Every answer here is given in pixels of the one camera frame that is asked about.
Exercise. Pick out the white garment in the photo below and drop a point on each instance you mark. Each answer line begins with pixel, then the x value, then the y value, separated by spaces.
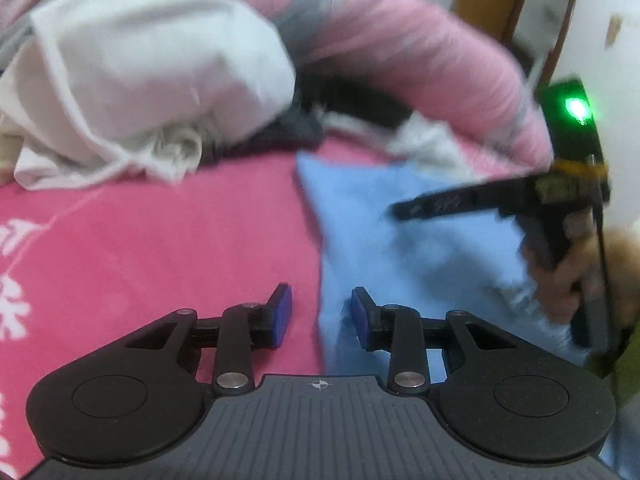
pixel 150 60

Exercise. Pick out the pink grey rolled duvet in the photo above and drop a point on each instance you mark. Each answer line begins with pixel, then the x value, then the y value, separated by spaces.
pixel 400 50

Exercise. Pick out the small white cloth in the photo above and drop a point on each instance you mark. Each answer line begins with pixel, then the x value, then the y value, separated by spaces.
pixel 425 145

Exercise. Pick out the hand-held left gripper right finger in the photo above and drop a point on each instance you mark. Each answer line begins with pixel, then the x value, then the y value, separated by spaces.
pixel 361 320

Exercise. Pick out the black garment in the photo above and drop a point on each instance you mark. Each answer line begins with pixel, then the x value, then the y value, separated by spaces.
pixel 300 127

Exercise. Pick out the blue t-shirt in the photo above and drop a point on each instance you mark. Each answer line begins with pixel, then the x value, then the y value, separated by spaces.
pixel 400 260

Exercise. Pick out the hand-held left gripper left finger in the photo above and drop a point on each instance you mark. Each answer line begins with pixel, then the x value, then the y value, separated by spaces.
pixel 281 317

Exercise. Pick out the person's right hand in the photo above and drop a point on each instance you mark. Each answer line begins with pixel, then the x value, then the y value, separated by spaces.
pixel 555 290

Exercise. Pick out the yellow wall sticker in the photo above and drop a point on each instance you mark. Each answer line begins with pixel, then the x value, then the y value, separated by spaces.
pixel 613 30

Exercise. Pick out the brown door frame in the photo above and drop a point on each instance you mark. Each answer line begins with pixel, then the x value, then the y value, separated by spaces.
pixel 572 10

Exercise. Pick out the pink floral blanket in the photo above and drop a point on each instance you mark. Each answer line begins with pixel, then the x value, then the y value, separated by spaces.
pixel 150 250

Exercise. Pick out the beige camouflage garment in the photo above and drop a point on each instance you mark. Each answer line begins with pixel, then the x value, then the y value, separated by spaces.
pixel 10 155

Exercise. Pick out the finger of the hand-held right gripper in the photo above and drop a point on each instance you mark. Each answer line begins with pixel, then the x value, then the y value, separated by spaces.
pixel 460 202

